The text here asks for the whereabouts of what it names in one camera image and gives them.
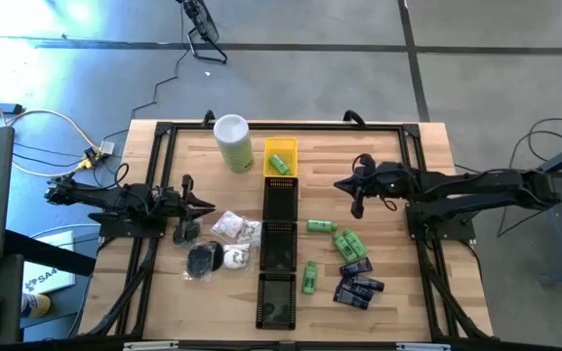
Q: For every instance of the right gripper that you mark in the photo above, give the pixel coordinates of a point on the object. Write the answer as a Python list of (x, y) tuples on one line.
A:
[(374, 183)]

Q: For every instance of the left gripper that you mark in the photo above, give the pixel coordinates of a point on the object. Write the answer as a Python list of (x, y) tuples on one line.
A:
[(172, 202)]

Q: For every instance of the clear bag with black mesh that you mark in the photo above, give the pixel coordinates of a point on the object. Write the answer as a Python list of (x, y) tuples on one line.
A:
[(197, 234)]

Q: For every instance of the green Pert shampoo bottle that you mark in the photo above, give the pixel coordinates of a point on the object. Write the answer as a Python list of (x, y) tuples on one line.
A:
[(345, 249), (309, 279), (356, 244), (279, 165), (320, 226)]

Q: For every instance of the clear bag with black disc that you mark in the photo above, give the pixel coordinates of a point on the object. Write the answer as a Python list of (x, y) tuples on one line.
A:
[(198, 261), (217, 256)]

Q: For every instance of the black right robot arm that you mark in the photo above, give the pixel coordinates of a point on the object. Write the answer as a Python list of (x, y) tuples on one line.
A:
[(481, 187)]

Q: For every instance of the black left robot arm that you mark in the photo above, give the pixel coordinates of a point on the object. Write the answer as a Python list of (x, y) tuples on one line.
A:
[(115, 197)]

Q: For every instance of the white round vanity pack bag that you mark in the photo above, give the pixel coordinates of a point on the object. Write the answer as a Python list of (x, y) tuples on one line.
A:
[(236, 257)]

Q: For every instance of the green white wipes canister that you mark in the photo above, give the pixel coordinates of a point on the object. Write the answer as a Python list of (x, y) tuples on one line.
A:
[(234, 146)]

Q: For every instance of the black plastic basket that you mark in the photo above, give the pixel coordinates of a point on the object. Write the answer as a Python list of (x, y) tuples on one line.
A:
[(281, 200), (276, 302), (278, 248)]

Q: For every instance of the yellow plastic basket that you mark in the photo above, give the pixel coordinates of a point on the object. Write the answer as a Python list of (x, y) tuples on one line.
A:
[(289, 146)]

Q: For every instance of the grey power adapter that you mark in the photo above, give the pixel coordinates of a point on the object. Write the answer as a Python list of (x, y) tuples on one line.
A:
[(107, 146)]

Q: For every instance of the yellow plug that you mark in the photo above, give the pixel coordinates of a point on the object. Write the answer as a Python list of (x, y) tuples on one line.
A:
[(86, 164)]

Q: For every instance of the white cardboard box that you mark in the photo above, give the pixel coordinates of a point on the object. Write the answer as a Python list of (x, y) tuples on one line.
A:
[(52, 280)]

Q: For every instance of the black floor fan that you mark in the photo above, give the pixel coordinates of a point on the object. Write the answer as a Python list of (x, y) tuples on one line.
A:
[(205, 27)]

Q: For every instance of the black desk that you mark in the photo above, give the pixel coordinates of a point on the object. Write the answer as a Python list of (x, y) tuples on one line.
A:
[(8, 283)]

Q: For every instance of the black aluminium table frame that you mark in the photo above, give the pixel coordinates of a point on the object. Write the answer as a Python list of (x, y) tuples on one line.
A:
[(286, 127)]

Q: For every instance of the white bracket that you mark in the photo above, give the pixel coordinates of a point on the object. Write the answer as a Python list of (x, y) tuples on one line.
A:
[(422, 347), (151, 345)]

